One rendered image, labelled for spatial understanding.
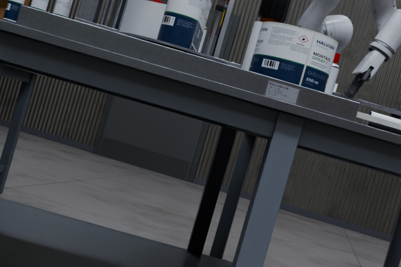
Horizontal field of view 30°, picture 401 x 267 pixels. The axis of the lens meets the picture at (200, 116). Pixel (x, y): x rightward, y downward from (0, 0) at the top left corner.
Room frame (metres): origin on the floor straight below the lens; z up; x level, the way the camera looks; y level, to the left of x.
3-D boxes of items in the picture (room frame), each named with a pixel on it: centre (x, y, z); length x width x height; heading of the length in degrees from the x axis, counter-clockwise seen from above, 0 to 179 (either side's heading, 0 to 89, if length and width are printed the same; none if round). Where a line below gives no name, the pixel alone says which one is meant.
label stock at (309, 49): (1.91, -0.19, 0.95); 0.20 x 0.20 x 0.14
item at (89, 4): (2.37, 0.39, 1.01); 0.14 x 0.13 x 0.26; 93
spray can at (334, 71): (2.50, -0.38, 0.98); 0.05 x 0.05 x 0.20
